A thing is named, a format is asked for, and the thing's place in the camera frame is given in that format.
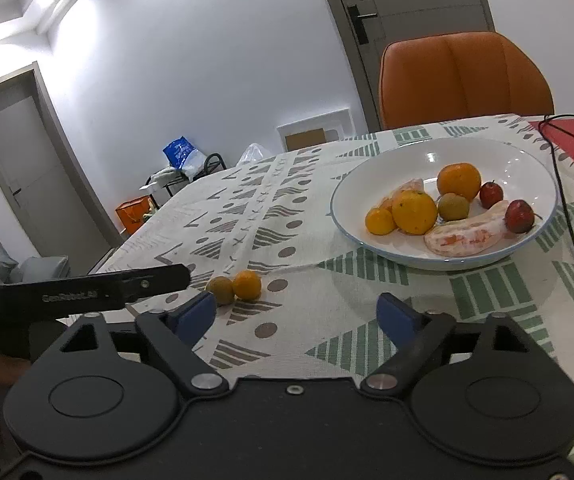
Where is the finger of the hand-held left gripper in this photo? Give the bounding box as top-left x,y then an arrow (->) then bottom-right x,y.
112,263 -> 192,307

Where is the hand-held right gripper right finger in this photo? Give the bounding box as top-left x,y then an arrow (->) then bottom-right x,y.
360,292 -> 538,392

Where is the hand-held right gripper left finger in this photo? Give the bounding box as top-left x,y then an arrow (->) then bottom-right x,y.
58,291 -> 230,392

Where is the small green fruit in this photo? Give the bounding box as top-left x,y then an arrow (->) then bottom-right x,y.
438,192 -> 469,222
206,276 -> 235,306

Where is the small yellow orange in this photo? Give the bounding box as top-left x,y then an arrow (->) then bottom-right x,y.
365,207 -> 398,236

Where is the large speckled orange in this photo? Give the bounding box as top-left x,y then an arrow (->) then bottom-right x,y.
392,191 -> 438,235

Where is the peeled pomelo segment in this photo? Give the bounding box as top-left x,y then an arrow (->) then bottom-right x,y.
424,200 -> 511,259

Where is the peeled tangerine piece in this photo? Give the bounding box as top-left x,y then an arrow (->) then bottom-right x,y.
378,178 -> 425,211

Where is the white bowl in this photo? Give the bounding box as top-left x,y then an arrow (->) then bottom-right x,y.
330,138 -> 559,271

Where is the small red fruit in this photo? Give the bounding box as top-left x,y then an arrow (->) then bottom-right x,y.
504,199 -> 542,234
479,181 -> 504,209

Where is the orange bin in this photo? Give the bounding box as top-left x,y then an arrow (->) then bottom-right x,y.
115,198 -> 152,237

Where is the black rack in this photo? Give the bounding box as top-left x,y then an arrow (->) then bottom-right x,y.
144,152 -> 228,201

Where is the white cloth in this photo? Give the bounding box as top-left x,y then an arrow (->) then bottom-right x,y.
140,167 -> 185,191

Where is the clear plastic bag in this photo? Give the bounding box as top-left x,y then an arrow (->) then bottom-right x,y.
182,149 -> 208,178

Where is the blue plastic bag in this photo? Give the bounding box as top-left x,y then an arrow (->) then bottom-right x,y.
162,136 -> 195,170

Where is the white plastic bag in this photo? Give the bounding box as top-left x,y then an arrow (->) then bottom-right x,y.
237,143 -> 268,166

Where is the orange chair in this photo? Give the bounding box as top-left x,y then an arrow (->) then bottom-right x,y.
378,31 -> 555,131

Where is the white framed wall panel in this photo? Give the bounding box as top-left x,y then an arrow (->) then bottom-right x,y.
277,106 -> 355,152

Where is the black door lock handle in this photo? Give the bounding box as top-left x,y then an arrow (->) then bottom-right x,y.
347,4 -> 378,45

